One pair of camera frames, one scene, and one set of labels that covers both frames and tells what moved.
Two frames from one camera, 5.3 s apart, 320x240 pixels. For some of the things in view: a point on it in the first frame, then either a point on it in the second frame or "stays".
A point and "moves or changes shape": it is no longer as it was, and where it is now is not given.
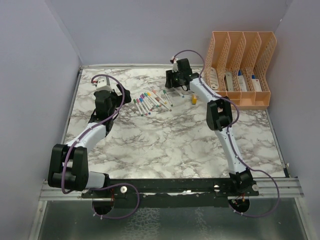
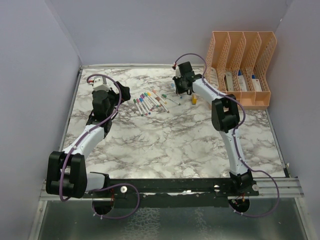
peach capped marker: x=162 y=100 stays
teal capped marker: x=155 y=104 stays
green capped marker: x=168 y=97 moves or changes shape
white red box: x=256 y=83 stays
